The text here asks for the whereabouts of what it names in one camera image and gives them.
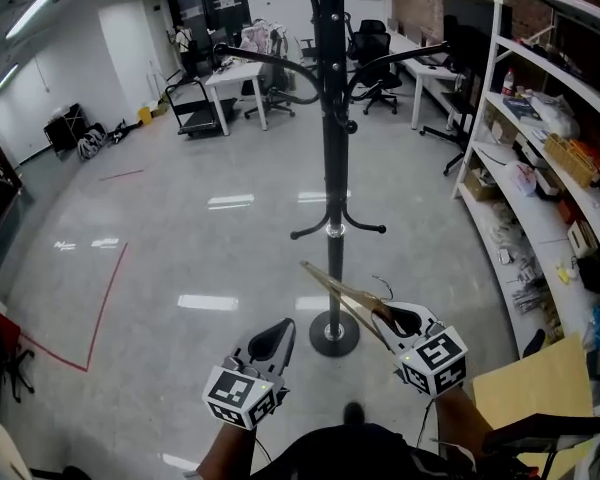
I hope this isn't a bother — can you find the black platform cart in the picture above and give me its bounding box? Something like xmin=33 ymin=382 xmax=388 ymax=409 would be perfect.
xmin=164 ymin=78 xmax=240 ymax=140

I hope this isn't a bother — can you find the long white desk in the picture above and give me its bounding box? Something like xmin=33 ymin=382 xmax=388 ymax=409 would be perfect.
xmin=387 ymin=31 xmax=465 ymax=131

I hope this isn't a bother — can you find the red chair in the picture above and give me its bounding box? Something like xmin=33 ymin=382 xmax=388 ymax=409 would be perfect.
xmin=0 ymin=301 xmax=37 ymax=405

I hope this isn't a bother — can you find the grey backpack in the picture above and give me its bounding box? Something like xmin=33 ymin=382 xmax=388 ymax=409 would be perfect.
xmin=76 ymin=122 xmax=110 ymax=162

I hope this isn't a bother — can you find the brown cardboard box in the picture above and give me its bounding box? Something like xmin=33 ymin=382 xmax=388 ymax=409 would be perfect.
xmin=464 ymin=164 xmax=502 ymax=202

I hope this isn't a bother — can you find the blue book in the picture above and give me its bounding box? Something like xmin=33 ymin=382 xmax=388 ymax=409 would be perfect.
xmin=502 ymin=96 xmax=547 ymax=122

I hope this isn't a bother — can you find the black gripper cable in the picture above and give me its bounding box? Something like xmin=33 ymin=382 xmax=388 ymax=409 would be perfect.
xmin=251 ymin=431 xmax=277 ymax=465
xmin=416 ymin=398 xmax=440 ymax=450

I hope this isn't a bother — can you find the long ceiling light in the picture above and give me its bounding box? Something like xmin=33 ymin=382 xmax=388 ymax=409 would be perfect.
xmin=0 ymin=62 xmax=21 ymax=95
xmin=4 ymin=0 xmax=90 ymax=40

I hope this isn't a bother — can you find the white shelving unit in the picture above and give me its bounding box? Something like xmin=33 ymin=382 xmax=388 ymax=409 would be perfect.
xmin=452 ymin=0 xmax=600 ymax=419

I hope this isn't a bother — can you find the black metal coat rack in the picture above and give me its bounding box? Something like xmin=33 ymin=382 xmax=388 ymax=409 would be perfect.
xmin=213 ymin=0 xmax=452 ymax=358

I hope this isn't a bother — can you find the small white desk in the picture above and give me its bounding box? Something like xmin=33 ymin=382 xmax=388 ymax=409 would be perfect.
xmin=204 ymin=61 xmax=270 ymax=137

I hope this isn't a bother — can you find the black frame crate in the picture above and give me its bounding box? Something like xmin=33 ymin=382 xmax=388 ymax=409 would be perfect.
xmin=43 ymin=102 xmax=90 ymax=158

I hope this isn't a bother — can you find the tan cardboard board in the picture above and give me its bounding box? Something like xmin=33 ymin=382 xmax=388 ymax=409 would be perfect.
xmin=471 ymin=331 xmax=596 ymax=470

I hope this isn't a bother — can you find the person's black clothing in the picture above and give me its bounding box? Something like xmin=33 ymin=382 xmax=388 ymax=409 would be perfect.
xmin=252 ymin=420 xmax=481 ymax=480

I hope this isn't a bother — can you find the black flat device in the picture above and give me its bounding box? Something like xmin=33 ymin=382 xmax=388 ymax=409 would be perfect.
xmin=480 ymin=414 xmax=600 ymax=455

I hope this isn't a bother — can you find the person's right forearm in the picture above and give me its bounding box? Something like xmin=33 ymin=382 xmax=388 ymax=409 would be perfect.
xmin=428 ymin=386 xmax=497 ymax=469

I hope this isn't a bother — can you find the person's left forearm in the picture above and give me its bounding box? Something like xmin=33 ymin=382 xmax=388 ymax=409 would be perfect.
xmin=197 ymin=415 xmax=261 ymax=480

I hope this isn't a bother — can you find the grey office chair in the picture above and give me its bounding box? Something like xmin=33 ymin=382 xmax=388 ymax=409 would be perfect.
xmin=242 ymin=20 xmax=298 ymax=120

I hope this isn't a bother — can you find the beige round seat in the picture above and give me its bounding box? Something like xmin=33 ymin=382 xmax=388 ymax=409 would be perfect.
xmin=0 ymin=419 xmax=34 ymax=480

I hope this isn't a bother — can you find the black screen on wheeled stand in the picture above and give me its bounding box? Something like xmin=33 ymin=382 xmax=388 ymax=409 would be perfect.
xmin=419 ymin=0 xmax=514 ymax=177

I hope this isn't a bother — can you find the wooden clothes hanger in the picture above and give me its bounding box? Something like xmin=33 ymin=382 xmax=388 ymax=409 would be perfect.
xmin=299 ymin=260 xmax=402 ymax=345

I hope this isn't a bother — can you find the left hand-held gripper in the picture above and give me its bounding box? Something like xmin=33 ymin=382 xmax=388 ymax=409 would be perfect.
xmin=202 ymin=317 xmax=297 ymax=432

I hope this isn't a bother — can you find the white round bag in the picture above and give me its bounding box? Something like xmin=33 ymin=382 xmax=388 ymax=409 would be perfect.
xmin=504 ymin=161 xmax=539 ymax=197

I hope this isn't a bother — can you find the black mesh office chair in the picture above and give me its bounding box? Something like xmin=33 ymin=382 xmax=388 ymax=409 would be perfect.
xmin=346 ymin=18 xmax=404 ymax=116

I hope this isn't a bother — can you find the black glass door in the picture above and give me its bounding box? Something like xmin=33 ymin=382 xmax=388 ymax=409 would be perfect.
xmin=164 ymin=0 xmax=247 ymax=77

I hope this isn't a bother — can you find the yellow plastic basket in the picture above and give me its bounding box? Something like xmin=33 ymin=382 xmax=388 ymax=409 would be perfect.
xmin=544 ymin=132 xmax=597 ymax=189

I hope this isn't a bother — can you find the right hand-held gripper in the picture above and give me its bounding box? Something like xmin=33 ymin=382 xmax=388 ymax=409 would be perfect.
xmin=371 ymin=301 xmax=469 ymax=398

